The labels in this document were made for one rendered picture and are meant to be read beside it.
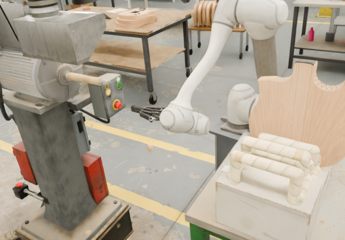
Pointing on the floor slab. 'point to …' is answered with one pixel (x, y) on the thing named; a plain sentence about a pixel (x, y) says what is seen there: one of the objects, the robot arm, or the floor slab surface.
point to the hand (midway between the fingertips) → (137, 109)
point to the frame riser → (114, 230)
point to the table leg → (197, 233)
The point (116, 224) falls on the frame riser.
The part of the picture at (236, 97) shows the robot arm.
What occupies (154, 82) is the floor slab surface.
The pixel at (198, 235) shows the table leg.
